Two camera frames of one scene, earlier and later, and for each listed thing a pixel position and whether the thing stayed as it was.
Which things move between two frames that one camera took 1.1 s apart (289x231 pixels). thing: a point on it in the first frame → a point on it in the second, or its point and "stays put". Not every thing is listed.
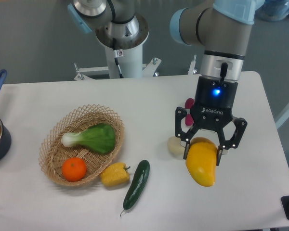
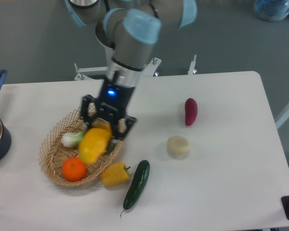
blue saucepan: x=0 y=135 stays put
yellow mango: x=201 y=160 → x=94 y=142
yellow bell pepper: x=115 y=174 stays put
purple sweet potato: x=189 y=103 stays put
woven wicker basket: x=53 y=153 stays put
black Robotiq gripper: x=212 y=109 → x=115 y=96
